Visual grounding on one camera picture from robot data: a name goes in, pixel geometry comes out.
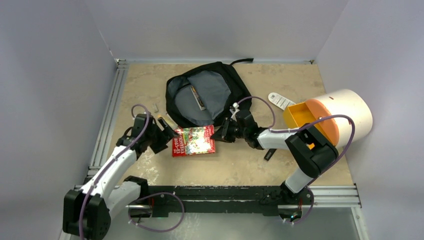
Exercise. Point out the Jane Eyre blue book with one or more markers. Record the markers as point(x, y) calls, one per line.
point(199, 102)

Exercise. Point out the black student backpack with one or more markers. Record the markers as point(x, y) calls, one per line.
point(218, 85)

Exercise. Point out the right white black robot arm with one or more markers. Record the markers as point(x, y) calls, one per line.
point(311, 150)

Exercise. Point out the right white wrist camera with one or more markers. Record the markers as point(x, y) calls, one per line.
point(234, 109)

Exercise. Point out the pink black highlighter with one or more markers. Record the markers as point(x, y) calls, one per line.
point(269, 154)

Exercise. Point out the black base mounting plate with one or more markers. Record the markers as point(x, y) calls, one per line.
point(266, 200)

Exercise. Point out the red Treehouse book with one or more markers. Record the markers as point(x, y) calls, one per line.
point(193, 141)

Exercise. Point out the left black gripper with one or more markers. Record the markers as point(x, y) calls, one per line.
point(166, 135)

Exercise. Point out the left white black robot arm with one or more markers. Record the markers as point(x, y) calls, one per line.
point(88, 211)

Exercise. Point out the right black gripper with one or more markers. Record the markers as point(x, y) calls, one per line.
point(222, 134)

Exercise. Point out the aluminium frame rails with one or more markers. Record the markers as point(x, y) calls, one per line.
point(236, 163)

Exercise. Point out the small clear cap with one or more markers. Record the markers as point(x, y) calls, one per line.
point(155, 108)

